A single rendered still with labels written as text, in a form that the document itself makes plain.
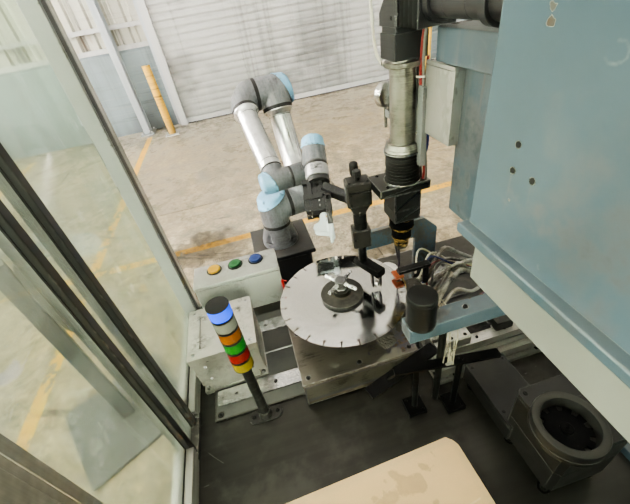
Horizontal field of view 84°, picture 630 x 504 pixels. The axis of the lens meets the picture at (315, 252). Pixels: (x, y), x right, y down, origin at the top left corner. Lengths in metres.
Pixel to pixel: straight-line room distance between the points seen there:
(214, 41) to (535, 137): 6.27
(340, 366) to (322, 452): 0.19
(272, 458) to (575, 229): 0.78
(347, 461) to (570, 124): 0.77
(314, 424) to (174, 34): 6.14
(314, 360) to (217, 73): 5.99
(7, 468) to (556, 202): 0.58
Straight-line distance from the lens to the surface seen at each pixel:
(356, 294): 0.91
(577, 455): 0.76
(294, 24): 6.65
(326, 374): 0.90
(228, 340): 0.72
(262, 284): 1.17
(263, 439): 0.97
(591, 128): 0.36
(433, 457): 0.92
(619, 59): 0.35
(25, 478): 0.51
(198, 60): 6.57
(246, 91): 1.41
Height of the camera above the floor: 1.60
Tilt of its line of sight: 37 degrees down
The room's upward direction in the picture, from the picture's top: 10 degrees counter-clockwise
